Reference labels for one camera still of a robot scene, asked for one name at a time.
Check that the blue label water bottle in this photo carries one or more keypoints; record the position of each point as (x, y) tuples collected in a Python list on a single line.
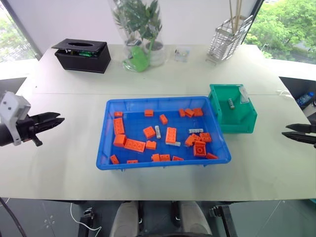
[(304, 98)]

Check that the clear label holder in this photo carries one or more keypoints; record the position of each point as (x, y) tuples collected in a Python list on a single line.
[(244, 96)]

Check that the green leafy plant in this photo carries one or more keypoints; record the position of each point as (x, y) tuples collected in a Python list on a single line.
[(138, 17)]

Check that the gray brick in tray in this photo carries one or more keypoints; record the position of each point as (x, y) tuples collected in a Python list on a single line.
[(158, 132)]

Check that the grey rounded shape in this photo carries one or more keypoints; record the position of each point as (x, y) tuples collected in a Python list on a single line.
[(124, 219), (193, 219)]

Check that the blue plastic tray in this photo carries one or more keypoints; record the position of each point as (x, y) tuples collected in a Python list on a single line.
[(138, 123)]

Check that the square orange building block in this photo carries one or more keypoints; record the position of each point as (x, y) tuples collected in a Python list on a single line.
[(200, 149), (191, 140), (205, 137), (149, 132), (119, 140)]

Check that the green plastic bin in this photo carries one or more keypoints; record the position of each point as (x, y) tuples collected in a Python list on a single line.
[(234, 118)]

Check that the small clear plastic bag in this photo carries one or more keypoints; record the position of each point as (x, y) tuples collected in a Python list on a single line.
[(182, 53)]

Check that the wooden sticks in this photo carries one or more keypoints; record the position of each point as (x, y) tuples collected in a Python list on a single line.
[(235, 14)]

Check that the green plastic watering can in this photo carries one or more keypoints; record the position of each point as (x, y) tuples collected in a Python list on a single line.
[(138, 59)]

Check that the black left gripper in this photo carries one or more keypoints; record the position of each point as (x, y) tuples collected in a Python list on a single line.
[(26, 129)]

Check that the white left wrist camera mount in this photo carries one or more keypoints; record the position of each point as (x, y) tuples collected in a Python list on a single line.
[(12, 108)]

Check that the black tissue box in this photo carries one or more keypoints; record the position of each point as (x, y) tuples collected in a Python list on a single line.
[(84, 61)]

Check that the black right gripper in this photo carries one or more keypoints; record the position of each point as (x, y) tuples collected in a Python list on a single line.
[(314, 128)]

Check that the small orange building block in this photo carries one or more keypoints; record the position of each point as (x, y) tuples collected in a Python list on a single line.
[(165, 157), (182, 112), (211, 156), (155, 157), (189, 112), (177, 158), (163, 119), (148, 113), (132, 161), (114, 159), (198, 112), (150, 145)]

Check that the long orange building block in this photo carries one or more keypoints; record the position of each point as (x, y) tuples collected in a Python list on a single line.
[(134, 145), (119, 126), (170, 134)]

